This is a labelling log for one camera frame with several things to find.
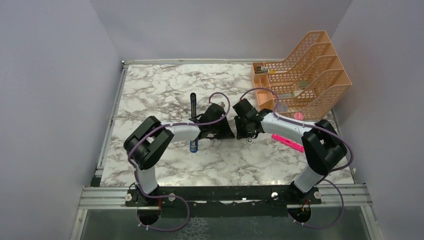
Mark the pink capped pen tube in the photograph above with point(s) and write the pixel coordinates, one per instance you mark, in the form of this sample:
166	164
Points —
298	116

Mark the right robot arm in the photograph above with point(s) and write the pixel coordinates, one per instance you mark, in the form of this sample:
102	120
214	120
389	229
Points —
323	148

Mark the orange desk organizer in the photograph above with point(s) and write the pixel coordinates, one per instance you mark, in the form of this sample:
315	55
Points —
311	80

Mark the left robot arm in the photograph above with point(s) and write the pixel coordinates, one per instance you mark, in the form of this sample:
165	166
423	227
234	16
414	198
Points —
146	145

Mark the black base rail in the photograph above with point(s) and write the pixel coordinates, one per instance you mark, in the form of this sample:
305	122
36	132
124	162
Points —
220	201

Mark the pink highlighter marker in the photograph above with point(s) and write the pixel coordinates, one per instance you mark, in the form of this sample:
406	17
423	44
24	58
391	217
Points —
290	143

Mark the blue stapler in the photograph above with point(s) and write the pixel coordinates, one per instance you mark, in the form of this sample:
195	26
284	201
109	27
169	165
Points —
193	105

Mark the round clear tape dispenser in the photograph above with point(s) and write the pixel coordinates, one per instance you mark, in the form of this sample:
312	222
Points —
281	107

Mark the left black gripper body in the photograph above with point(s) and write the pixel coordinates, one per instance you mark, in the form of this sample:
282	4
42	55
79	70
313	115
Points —
212	128

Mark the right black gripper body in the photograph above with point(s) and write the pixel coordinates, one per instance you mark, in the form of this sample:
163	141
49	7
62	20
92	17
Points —
242	131

